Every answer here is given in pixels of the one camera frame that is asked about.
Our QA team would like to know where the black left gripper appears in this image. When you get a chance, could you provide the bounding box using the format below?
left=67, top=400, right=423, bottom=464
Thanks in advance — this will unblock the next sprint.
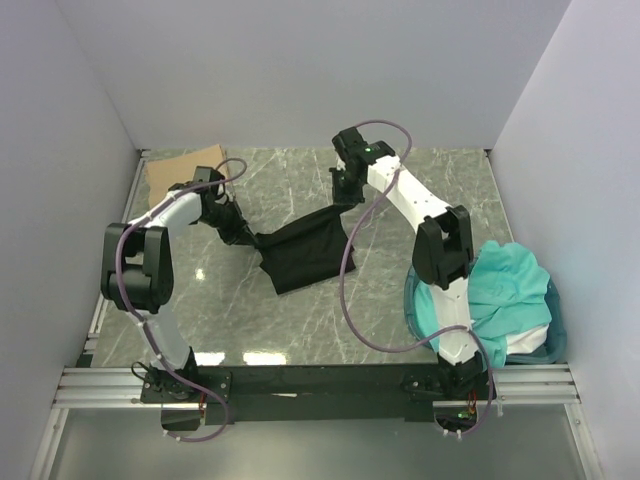
left=199, top=200, right=260, bottom=247

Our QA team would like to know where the black t-shirt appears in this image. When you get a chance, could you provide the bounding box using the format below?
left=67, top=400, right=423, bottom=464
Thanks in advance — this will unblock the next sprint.
left=255, top=205, right=352, bottom=295

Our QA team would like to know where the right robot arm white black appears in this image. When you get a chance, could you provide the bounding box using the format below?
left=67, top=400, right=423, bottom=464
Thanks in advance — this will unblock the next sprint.
left=330, top=156, right=479, bottom=399

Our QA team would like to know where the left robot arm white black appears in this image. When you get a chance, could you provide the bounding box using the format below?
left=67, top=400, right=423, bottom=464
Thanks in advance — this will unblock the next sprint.
left=100, top=188, right=255, bottom=402

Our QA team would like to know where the folded tan t-shirt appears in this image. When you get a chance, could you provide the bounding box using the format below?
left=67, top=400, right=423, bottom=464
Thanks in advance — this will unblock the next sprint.
left=146, top=145, right=226, bottom=207

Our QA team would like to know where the teal t-shirt in basket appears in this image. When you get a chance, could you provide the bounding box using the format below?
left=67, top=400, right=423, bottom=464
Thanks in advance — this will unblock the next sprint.
left=404, top=241, right=553, bottom=368

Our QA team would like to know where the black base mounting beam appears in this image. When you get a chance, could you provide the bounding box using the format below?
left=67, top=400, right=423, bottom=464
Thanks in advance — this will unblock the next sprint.
left=140, top=363, right=495, bottom=431

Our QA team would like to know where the white t-shirt in basket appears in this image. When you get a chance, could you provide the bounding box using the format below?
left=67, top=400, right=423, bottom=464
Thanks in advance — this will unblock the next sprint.
left=505, top=325, right=549, bottom=355

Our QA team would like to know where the blue plastic laundry basket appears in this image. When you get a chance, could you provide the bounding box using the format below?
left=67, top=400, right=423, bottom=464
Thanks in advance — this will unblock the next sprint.
left=402, top=252, right=569, bottom=365

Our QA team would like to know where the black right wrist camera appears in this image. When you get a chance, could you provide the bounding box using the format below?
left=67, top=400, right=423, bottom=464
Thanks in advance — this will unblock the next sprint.
left=332, top=127, right=396, bottom=166

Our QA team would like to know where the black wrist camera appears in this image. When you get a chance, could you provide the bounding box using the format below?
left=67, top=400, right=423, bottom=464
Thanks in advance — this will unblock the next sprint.
left=332, top=127, right=396, bottom=166
left=169, top=166, right=227, bottom=200

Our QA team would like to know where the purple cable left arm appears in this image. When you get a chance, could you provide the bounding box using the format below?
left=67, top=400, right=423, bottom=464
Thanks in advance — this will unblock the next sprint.
left=114, top=158, right=249, bottom=444

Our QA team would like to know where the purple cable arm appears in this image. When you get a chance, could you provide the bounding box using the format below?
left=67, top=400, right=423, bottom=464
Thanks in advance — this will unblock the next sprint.
left=114, top=158, right=249, bottom=444
left=338, top=119, right=499, bottom=441

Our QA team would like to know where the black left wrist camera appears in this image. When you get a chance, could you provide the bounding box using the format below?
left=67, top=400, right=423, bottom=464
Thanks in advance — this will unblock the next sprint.
left=169, top=166, right=227, bottom=200

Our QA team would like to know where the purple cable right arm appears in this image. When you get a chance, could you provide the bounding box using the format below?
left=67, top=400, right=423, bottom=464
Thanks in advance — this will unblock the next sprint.
left=338, top=119, right=499, bottom=441

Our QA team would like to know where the aluminium rail frame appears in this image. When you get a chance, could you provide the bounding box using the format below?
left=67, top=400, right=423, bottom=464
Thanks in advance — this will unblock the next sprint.
left=52, top=364, right=581, bottom=409

